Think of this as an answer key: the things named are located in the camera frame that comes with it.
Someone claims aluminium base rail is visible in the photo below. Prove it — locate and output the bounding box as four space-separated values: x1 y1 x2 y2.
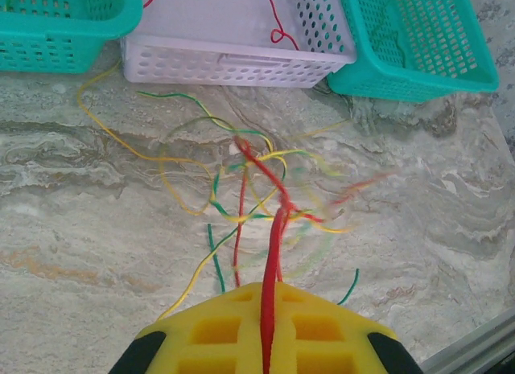
422 309 515 374

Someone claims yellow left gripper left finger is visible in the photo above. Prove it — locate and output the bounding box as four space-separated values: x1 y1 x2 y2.
107 282 263 374

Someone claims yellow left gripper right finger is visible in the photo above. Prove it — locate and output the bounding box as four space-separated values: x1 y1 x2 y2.
275 282 423 374

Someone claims green cable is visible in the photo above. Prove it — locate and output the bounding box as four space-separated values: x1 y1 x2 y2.
206 223 227 294
368 0 408 68
336 267 361 306

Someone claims lavender plastic basket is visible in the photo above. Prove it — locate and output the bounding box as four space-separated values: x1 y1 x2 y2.
120 0 358 89

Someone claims teal plastic basket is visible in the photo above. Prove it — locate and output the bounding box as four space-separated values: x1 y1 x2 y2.
325 0 501 105
0 0 145 75

